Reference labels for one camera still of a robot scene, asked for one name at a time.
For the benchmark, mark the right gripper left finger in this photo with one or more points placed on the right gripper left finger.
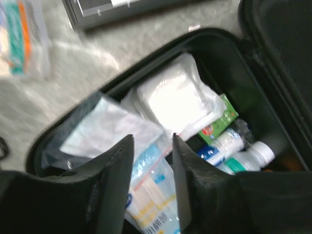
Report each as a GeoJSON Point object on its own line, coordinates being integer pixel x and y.
{"type": "Point", "coordinates": [90, 199]}

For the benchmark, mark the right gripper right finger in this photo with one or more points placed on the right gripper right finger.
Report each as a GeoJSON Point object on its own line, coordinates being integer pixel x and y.
{"type": "Point", "coordinates": [210, 201]}

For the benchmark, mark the blue cotton swab bag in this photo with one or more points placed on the blue cotton swab bag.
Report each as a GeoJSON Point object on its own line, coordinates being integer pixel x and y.
{"type": "Point", "coordinates": [151, 202]}

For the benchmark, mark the white blue ointment tube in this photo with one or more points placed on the white blue ointment tube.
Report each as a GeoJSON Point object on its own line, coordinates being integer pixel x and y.
{"type": "Point", "coordinates": [228, 143]}

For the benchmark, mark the small green box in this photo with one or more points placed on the small green box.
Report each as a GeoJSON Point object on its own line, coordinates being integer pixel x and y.
{"type": "Point", "coordinates": [214, 130]}

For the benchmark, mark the white medicine bottle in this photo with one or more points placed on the white medicine bottle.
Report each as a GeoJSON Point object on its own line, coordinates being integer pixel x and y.
{"type": "Point", "coordinates": [256, 157]}

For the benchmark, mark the clear zip bag gauze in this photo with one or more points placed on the clear zip bag gauze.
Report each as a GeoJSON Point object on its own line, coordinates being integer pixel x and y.
{"type": "Point", "coordinates": [94, 128]}

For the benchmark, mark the white blue mask packet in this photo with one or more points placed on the white blue mask packet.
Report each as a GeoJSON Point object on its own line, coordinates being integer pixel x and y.
{"type": "Point", "coordinates": [176, 99]}

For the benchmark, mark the red black medicine bag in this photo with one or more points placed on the red black medicine bag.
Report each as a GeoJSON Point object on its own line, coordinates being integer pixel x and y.
{"type": "Point", "coordinates": [267, 75]}

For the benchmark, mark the brown medicine bottle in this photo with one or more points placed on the brown medicine bottle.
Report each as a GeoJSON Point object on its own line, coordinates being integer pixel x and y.
{"type": "Point", "coordinates": [285, 162]}

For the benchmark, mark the black white chessboard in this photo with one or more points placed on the black white chessboard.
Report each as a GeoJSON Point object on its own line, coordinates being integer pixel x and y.
{"type": "Point", "coordinates": [89, 14]}

